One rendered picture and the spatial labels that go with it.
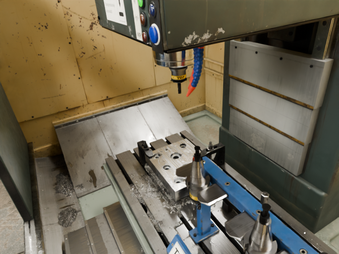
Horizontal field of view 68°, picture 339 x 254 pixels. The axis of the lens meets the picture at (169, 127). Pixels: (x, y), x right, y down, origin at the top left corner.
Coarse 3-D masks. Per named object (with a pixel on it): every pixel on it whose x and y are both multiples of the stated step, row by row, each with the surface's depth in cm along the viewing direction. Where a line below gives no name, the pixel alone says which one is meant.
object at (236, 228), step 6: (240, 216) 57; (246, 216) 57; (228, 222) 56; (234, 222) 56; (240, 222) 56; (246, 222) 55; (252, 222) 55; (228, 228) 55; (234, 228) 54; (240, 228) 54; (246, 228) 54; (252, 228) 54; (228, 234) 54; (234, 234) 53; (240, 234) 53; (240, 240) 52
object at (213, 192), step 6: (210, 186) 66; (216, 186) 65; (198, 192) 64; (204, 192) 64; (210, 192) 64; (216, 192) 64; (222, 192) 64; (198, 198) 63; (204, 198) 62; (210, 198) 62; (216, 198) 62; (222, 198) 62; (204, 204) 61; (210, 204) 61
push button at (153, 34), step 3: (150, 27) 44; (153, 27) 44; (150, 30) 45; (153, 30) 44; (156, 30) 43; (150, 33) 45; (153, 33) 44; (156, 33) 43; (150, 36) 45; (153, 36) 44; (156, 36) 44; (150, 39) 46; (153, 39) 45; (156, 39) 44; (153, 42) 45; (156, 42) 45
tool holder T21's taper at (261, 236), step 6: (258, 216) 47; (258, 222) 46; (270, 222) 46; (258, 228) 47; (264, 228) 46; (270, 228) 46; (252, 234) 49; (258, 234) 47; (264, 234) 46; (270, 234) 47; (252, 240) 49; (258, 240) 47; (264, 240) 47; (270, 240) 48; (252, 246) 49; (258, 246) 48; (264, 246) 48; (270, 246) 48; (264, 252) 48
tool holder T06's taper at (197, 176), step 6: (192, 162) 64; (198, 162) 63; (192, 168) 64; (198, 168) 63; (204, 168) 65; (192, 174) 65; (198, 174) 64; (204, 174) 65; (192, 180) 66; (198, 180) 65; (204, 180) 65
